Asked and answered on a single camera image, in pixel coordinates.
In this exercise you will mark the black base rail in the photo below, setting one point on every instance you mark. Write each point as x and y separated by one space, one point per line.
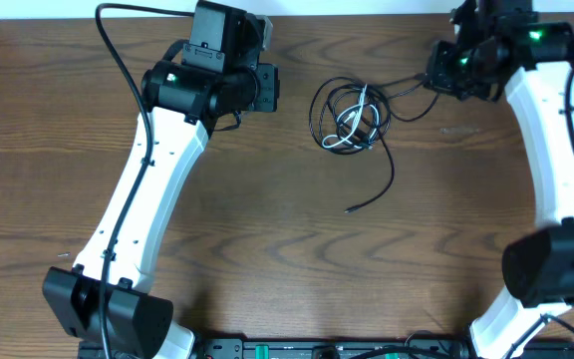
417 346

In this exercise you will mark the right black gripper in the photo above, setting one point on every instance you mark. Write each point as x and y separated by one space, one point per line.
437 76

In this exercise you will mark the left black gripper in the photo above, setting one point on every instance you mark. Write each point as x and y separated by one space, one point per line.
267 88

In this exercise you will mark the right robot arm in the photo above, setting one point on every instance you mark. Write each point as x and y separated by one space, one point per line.
502 50

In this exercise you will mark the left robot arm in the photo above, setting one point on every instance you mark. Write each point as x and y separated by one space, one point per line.
104 300

